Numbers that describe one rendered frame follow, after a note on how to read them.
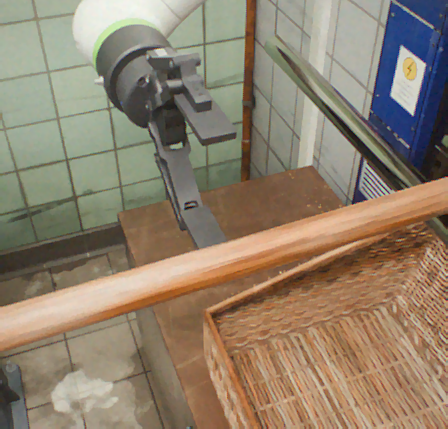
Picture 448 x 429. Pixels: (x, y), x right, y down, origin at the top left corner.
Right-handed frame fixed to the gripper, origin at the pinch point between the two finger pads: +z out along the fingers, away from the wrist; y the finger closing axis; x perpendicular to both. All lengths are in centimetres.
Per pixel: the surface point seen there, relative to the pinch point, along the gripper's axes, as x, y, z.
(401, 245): -44, 42, -20
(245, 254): 1.1, -2.0, 9.2
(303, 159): -55, 64, -74
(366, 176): -53, 47, -44
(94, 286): 12.3, -2.1, 8.3
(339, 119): -17.9, 1.7, -8.6
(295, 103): -57, 53, -85
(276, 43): -18.8, 1.1, -26.2
